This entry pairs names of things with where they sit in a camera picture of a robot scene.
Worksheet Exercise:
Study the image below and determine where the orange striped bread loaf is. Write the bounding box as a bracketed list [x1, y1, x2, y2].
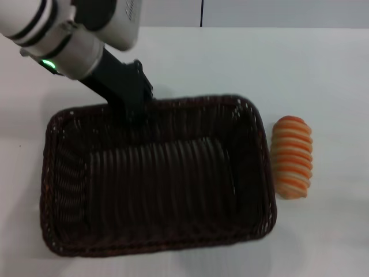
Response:
[270, 115, 314, 200]

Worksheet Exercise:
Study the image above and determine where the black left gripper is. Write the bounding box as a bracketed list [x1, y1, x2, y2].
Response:
[77, 47, 154, 126]

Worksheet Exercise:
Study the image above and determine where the black woven rectangular basket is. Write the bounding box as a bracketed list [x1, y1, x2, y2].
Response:
[40, 93, 278, 259]

